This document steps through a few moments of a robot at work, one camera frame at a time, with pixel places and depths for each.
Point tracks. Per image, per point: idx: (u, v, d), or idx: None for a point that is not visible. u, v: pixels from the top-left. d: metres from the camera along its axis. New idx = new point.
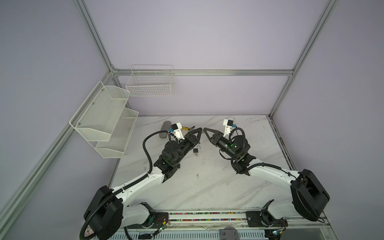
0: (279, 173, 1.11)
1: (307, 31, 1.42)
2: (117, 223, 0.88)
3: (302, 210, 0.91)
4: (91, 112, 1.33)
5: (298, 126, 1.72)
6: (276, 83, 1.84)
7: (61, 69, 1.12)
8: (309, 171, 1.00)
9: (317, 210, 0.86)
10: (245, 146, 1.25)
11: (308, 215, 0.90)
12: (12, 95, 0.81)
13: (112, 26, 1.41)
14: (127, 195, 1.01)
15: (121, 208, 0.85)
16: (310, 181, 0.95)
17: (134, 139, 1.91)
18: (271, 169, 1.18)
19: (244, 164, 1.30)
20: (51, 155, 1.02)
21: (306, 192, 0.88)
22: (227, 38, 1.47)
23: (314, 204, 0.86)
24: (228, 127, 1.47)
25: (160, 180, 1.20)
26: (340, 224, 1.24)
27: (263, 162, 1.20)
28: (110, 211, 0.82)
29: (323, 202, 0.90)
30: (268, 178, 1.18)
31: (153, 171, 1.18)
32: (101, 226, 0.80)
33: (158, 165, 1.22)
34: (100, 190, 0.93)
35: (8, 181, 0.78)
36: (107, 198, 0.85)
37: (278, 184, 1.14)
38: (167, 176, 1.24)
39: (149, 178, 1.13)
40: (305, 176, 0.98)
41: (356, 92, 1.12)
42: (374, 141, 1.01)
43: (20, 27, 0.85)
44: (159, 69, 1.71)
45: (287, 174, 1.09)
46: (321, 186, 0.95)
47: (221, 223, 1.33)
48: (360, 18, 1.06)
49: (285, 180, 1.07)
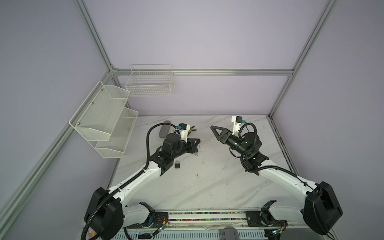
0: (293, 182, 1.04)
1: (307, 31, 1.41)
2: (120, 222, 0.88)
3: (311, 222, 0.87)
4: (91, 113, 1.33)
5: (298, 126, 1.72)
6: (277, 83, 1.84)
7: (61, 69, 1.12)
8: (328, 184, 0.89)
9: (328, 226, 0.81)
10: (257, 143, 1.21)
11: (315, 228, 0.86)
12: (12, 96, 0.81)
13: (112, 26, 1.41)
14: (125, 194, 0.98)
15: (120, 207, 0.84)
16: (325, 194, 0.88)
17: (134, 139, 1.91)
18: (285, 175, 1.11)
19: (255, 163, 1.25)
20: (51, 155, 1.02)
21: (322, 206, 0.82)
22: (228, 37, 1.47)
23: (327, 219, 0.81)
24: (236, 125, 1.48)
25: (158, 174, 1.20)
26: (339, 224, 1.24)
27: (276, 165, 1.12)
28: (110, 212, 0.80)
29: (336, 218, 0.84)
30: (281, 184, 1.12)
31: (149, 167, 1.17)
32: (103, 228, 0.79)
33: (154, 160, 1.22)
34: (97, 192, 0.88)
35: (8, 182, 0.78)
36: (105, 200, 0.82)
37: (291, 191, 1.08)
38: (164, 169, 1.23)
39: (145, 174, 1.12)
40: (322, 189, 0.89)
41: (357, 92, 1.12)
42: (373, 141, 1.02)
43: (19, 27, 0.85)
44: (159, 69, 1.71)
45: (302, 183, 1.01)
46: (337, 201, 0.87)
47: (221, 223, 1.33)
48: (361, 18, 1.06)
49: (300, 190, 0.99)
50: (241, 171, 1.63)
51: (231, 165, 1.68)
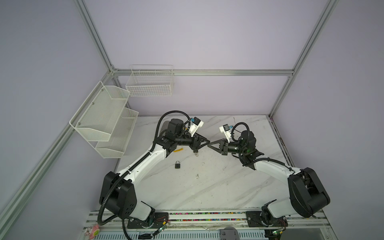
0: (280, 168, 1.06)
1: (307, 30, 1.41)
2: (133, 201, 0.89)
3: (297, 205, 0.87)
4: (91, 112, 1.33)
5: (298, 126, 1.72)
6: (277, 83, 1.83)
7: (61, 69, 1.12)
8: (312, 169, 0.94)
9: (311, 207, 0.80)
10: (251, 138, 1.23)
11: (303, 211, 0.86)
12: (11, 95, 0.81)
13: (113, 26, 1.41)
14: (135, 175, 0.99)
15: (132, 187, 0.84)
16: (311, 180, 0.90)
17: (134, 139, 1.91)
18: (275, 164, 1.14)
19: (251, 157, 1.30)
20: (52, 154, 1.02)
21: (302, 185, 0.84)
22: (227, 37, 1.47)
23: (309, 200, 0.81)
24: (226, 132, 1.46)
25: (163, 155, 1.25)
26: (339, 225, 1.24)
27: (268, 156, 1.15)
28: (122, 193, 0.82)
29: (321, 202, 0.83)
30: (272, 175, 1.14)
31: (154, 149, 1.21)
32: (119, 207, 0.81)
33: (158, 143, 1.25)
34: (107, 175, 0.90)
35: (7, 182, 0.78)
36: (116, 181, 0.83)
37: (280, 179, 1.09)
38: (168, 150, 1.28)
39: (151, 155, 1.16)
40: (307, 174, 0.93)
41: (357, 91, 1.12)
42: (373, 141, 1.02)
43: (20, 28, 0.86)
44: (159, 69, 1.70)
45: (288, 169, 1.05)
46: (322, 187, 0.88)
47: (221, 223, 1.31)
48: (360, 18, 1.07)
49: (285, 174, 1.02)
50: (241, 171, 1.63)
51: (231, 165, 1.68)
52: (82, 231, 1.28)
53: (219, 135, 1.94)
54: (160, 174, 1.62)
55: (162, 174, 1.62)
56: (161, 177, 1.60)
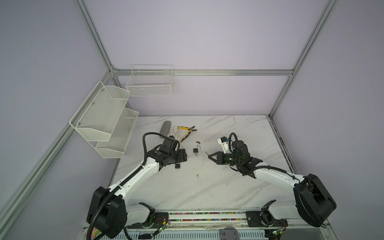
0: (283, 176, 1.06)
1: (307, 30, 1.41)
2: (123, 218, 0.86)
3: (305, 214, 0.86)
4: (91, 112, 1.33)
5: (298, 126, 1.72)
6: (277, 83, 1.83)
7: (61, 69, 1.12)
8: (315, 176, 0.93)
9: (320, 216, 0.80)
10: (242, 146, 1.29)
11: (312, 220, 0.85)
12: (12, 95, 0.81)
13: (113, 27, 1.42)
14: (126, 190, 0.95)
15: (123, 204, 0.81)
16: (315, 186, 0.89)
17: (134, 139, 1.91)
18: (276, 172, 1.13)
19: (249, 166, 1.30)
20: (52, 154, 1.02)
21: (309, 194, 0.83)
22: (227, 38, 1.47)
23: (318, 209, 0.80)
24: (224, 144, 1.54)
25: (156, 169, 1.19)
26: (339, 225, 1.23)
27: (268, 165, 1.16)
28: (113, 209, 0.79)
29: (329, 208, 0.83)
30: (274, 182, 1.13)
31: (147, 162, 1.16)
32: (108, 226, 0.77)
33: (151, 155, 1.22)
34: (97, 190, 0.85)
35: (8, 182, 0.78)
36: (106, 198, 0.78)
37: (283, 187, 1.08)
38: (161, 163, 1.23)
39: (144, 170, 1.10)
40: (310, 181, 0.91)
41: (357, 91, 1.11)
42: (373, 141, 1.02)
43: (19, 28, 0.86)
44: (159, 69, 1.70)
45: (291, 177, 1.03)
46: (327, 192, 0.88)
47: (221, 223, 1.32)
48: (360, 18, 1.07)
49: (289, 183, 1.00)
50: None
51: None
52: (82, 231, 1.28)
53: (219, 135, 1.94)
54: (160, 174, 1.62)
55: (162, 174, 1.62)
56: (161, 177, 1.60)
